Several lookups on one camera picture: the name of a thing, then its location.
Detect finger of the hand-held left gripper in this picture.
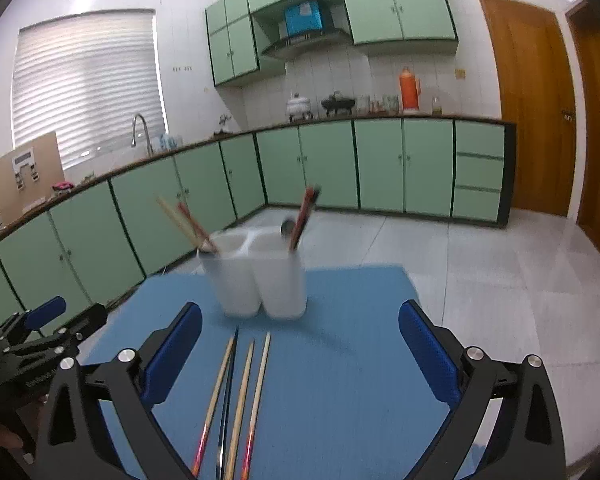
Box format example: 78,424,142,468
5,303,108,361
0,296,67,343

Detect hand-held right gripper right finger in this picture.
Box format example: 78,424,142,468
398,300,567,480

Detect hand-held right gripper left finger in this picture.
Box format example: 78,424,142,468
34,301,202,480

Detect plain bamboo chopstick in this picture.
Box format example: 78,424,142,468
222,341,255,480
156,196,203,248

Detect white two-compartment utensil holder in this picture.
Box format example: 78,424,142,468
196,227,309,321

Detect person's left hand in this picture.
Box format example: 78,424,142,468
0,422,26,448

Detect blue table mat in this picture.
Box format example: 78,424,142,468
77,266,486,480

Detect cardboard box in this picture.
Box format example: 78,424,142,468
0,131,65,216

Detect white holder on board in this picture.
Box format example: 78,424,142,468
12,152,40,192

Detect green drawer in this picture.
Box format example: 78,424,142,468
454,121,505,158
452,187,501,222
453,156,503,191

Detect chrome kitchen faucet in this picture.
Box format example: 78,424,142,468
131,113,154,156

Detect green base cabinets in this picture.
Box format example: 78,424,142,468
0,116,517,331

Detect white window blind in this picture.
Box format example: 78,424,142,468
12,8,167,171

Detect orange thermos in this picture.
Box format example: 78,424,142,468
399,66,423,112

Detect black wok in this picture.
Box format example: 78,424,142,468
321,91,356,118

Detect white cooking pot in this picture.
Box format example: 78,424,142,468
286,92,313,122

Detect range hood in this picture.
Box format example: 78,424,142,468
261,29,353,60

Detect blue box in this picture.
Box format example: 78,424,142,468
283,2,326,36

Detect wooden door with handle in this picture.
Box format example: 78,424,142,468
477,0,578,218

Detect green wall cabinets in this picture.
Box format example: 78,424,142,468
205,0,458,87

